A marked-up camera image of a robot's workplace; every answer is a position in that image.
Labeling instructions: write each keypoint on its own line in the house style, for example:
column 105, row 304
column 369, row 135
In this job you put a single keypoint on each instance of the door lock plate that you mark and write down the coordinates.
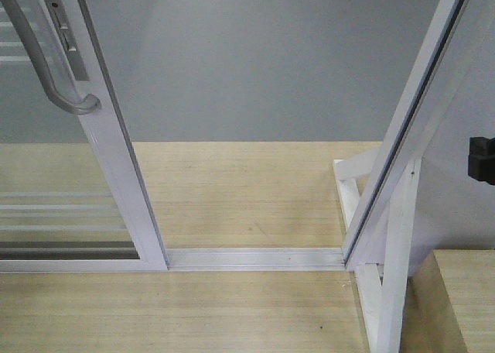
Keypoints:
column 68, row 41

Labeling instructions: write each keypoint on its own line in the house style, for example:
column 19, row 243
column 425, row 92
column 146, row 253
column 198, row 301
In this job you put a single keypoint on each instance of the white door jamb frame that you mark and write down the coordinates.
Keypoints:
column 446, row 54

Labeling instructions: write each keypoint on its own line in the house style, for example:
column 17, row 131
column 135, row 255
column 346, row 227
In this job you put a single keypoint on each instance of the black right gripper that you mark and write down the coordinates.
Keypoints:
column 481, row 159

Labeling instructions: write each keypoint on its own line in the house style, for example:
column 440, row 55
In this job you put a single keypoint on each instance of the aluminium floor door track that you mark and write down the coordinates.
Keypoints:
column 255, row 259

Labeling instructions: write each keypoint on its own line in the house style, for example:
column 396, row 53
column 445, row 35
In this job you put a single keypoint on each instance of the white framed sliding glass door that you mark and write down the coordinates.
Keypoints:
column 72, row 196

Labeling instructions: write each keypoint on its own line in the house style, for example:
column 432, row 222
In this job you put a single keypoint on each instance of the white wooden brace stand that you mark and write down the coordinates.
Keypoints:
column 383, row 260

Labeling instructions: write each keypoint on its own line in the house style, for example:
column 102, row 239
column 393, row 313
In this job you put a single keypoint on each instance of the light wooden platform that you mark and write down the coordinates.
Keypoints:
column 218, row 195

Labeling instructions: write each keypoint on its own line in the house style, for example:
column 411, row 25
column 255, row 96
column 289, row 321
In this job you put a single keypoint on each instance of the grey metal door handle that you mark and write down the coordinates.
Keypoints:
column 20, row 23

